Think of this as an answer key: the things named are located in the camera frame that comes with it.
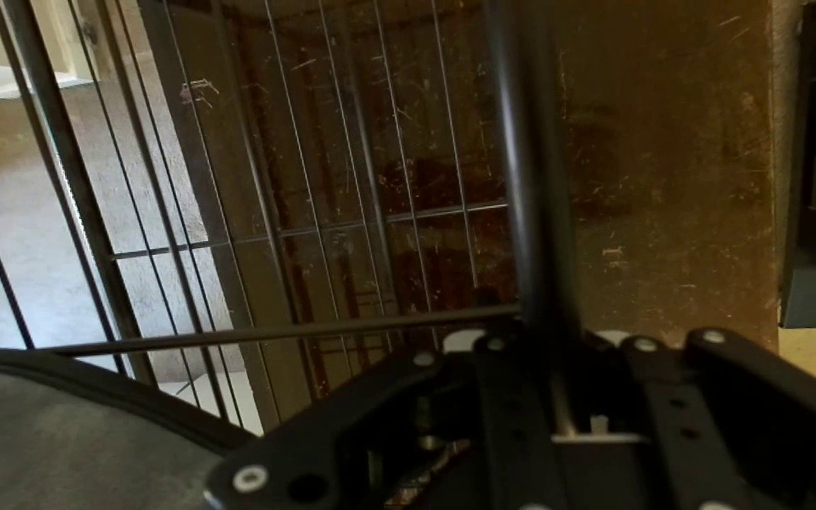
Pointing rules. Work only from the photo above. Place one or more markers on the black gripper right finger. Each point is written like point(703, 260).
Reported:
point(730, 426)

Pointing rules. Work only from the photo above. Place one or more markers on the dark wooden dresser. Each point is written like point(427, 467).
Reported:
point(673, 188)

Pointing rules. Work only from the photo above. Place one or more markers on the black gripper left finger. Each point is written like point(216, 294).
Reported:
point(352, 434)

